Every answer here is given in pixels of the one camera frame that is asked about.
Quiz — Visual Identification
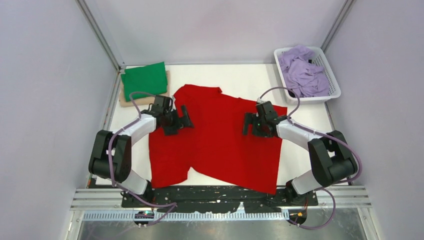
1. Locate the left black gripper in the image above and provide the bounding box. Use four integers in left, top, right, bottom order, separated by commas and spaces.
162, 105, 193, 136

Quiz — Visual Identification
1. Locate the red t shirt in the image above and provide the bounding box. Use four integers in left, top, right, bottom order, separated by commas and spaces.
148, 84, 282, 194

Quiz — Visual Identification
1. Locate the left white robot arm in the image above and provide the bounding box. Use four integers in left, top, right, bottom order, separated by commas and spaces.
88, 95, 194, 207

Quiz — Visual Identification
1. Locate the folded beige t shirt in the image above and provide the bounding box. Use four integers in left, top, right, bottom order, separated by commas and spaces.
118, 81, 170, 108

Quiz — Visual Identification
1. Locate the black garment in basket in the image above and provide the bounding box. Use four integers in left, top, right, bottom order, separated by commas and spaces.
287, 89, 297, 99

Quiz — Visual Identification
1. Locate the folded green t shirt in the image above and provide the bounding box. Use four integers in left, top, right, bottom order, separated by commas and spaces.
121, 62, 168, 102

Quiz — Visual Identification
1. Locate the lilac t shirt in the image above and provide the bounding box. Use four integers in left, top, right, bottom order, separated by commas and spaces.
278, 45, 330, 98

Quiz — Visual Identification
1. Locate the white plastic basket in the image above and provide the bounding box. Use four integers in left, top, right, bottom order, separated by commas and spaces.
274, 45, 342, 105

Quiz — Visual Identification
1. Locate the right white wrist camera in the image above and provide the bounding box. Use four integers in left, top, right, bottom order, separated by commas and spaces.
256, 97, 267, 107

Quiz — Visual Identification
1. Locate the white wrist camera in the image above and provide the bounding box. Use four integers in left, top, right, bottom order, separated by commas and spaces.
169, 96, 175, 108
256, 97, 267, 107

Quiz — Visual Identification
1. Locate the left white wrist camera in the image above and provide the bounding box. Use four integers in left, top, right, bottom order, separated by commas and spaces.
169, 96, 175, 108

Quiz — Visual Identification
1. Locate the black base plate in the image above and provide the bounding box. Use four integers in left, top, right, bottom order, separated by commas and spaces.
141, 185, 318, 214

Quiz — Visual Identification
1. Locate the white slotted cable duct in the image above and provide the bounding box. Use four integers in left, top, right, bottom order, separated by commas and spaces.
82, 209, 290, 222

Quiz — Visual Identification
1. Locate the aluminium front rail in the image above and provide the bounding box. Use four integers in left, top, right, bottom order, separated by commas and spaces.
70, 185, 373, 211

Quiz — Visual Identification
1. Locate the right aluminium frame post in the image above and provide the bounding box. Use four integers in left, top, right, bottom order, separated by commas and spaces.
320, 0, 357, 53

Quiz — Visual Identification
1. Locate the aluminium frame post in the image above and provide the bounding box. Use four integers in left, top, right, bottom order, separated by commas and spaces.
320, 0, 357, 53
75, 0, 126, 73

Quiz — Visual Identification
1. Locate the left aluminium frame post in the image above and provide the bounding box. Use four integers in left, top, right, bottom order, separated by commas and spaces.
75, 0, 126, 73

